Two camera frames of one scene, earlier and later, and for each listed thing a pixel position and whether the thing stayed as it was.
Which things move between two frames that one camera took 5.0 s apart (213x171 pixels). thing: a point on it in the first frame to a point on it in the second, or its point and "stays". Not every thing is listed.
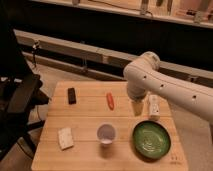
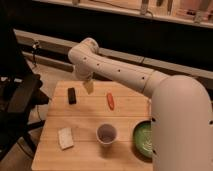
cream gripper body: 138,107 to 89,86
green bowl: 151,139 stays
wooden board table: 100,126 stays
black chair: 20,94 stays
